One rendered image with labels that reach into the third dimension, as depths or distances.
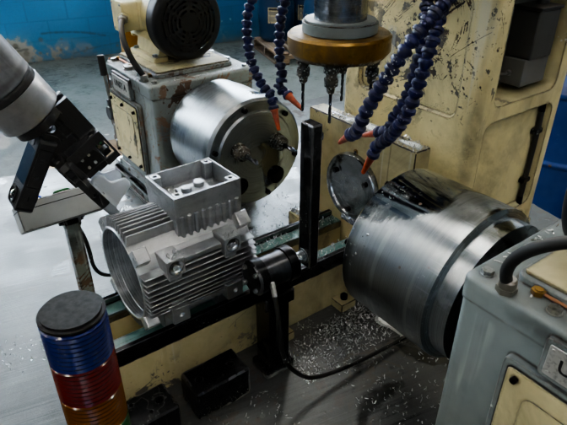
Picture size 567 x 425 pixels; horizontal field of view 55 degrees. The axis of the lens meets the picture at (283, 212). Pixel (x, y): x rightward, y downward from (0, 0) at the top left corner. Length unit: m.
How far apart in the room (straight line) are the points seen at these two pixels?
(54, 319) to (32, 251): 0.91
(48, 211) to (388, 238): 0.59
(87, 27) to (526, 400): 6.06
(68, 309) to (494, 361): 0.48
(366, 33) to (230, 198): 0.35
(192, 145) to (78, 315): 0.74
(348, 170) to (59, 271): 0.69
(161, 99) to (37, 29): 5.11
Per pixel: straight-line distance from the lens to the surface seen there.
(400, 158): 1.02
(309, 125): 0.80
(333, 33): 0.93
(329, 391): 0.99
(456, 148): 1.09
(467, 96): 1.05
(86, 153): 0.83
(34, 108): 0.79
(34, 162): 0.83
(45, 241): 1.46
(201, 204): 0.86
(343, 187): 1.15
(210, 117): 1.18
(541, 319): 0.64
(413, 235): 0.78
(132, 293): 0.98
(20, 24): 6.38
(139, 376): 0.96
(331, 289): 1.13
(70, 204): 1.04
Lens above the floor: 1.54
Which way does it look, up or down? 31 degrees down
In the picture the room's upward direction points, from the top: straight up
